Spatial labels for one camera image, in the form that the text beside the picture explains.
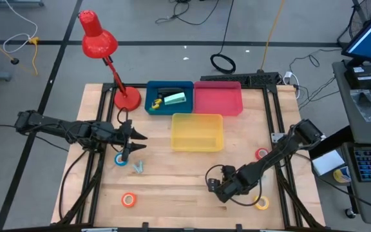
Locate black floor fan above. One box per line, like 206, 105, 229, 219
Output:
348, 0, 371, 39

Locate grey side desk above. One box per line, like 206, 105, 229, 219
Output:
332, 59, 371, 146

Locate red desk lamp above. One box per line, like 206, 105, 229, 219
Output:
78, 9, 142, 112

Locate black desk power cables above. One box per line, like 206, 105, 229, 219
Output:
288, 48, 343, 110

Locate clear plastic bag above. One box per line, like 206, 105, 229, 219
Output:
349, 89, 371, 122

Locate black coiled cable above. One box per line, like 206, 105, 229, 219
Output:
210, 0, 237, 74

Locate red tape roll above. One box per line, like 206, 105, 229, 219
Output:
254, 148, 269, 161

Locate black aluminium table frame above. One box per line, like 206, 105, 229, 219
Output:
56, 82, 327, 232

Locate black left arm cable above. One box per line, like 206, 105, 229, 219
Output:
58, 150, 88, 223

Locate blue plastic bin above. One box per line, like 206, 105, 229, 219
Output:
144, 80, 195, 116

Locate mint green stapler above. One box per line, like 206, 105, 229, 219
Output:
163, 92, 187, 106

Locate black mini computer box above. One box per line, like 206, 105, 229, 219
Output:
344, 65, 371, 90

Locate black stapler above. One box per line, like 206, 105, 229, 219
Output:
157, 87, 186, 99

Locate white cardboard box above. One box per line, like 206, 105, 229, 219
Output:
311, 150, 346, 177

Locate orange tape roll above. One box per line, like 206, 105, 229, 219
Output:
121, 192, 137, 208

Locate orange hanging cable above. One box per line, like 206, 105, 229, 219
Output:
260, 0, 286, 72

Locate pink plastic bin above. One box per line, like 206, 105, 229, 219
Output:
193, 81, 244, 117

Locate light blue staple remover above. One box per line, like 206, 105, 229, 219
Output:
132, 160, 145, 174

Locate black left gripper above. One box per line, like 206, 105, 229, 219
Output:
116, 121, 148, 162

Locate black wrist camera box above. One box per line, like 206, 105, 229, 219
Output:
207, 178, 221, 193

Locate black tangled floor cable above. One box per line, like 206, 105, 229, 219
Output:
155, 0, 220, 26

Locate yellow translucent plastic bin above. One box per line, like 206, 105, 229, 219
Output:
170, 113, 224, 153

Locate yellow floor cable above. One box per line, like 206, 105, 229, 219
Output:
29, 37, 41, 77

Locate white power adapter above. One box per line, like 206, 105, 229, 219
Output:
283, 71, 301, 99

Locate white floor cable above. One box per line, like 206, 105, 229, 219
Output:
3, 0, 39, 54

